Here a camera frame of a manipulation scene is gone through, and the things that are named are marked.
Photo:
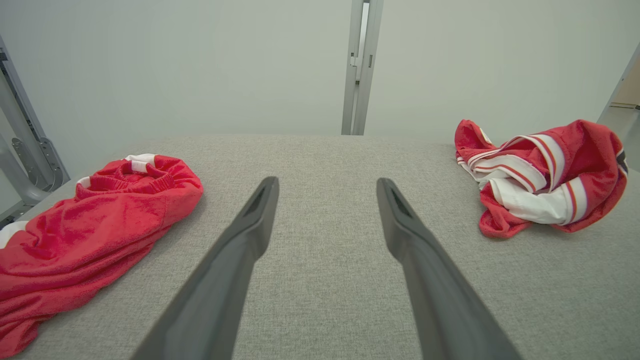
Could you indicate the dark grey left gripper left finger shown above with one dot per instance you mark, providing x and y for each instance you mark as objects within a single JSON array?
[{"x": 215, "y": 290}]

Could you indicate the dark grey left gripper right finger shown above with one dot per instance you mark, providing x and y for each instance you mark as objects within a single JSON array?
[{"x": 440, "y": 300}]

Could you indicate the red shorts with white stripes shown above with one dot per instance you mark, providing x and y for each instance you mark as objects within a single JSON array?
[{"x": 90, "y": 235}]

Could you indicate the red and white basketball jersey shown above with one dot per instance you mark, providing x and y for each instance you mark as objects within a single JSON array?
[{"x": 590, "y": 155}]

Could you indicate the grey fabric padded platform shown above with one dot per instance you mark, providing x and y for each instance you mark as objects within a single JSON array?
[{"x": 325, "y": 300}]

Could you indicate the grey metal double post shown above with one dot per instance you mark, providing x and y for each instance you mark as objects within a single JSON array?
[{"x": 357, "y": 90}]

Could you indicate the grey metal angled frame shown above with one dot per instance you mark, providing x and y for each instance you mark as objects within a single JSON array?
[{"x": 20, "y": 135}]

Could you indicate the grey slanted metal post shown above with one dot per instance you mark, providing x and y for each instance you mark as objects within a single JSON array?
[{"x": 617, "y": 85}]

